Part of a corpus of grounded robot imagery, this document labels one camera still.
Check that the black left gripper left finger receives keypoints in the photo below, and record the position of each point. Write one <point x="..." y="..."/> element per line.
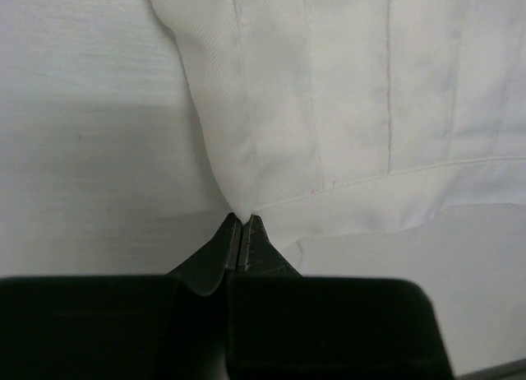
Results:
<point x="167" y="326"/>

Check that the white pleated skirt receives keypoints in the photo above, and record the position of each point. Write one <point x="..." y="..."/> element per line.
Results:
<point x="368" y="135"/>

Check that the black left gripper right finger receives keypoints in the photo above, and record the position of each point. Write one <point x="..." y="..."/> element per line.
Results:
<point x="283" y="325"/>

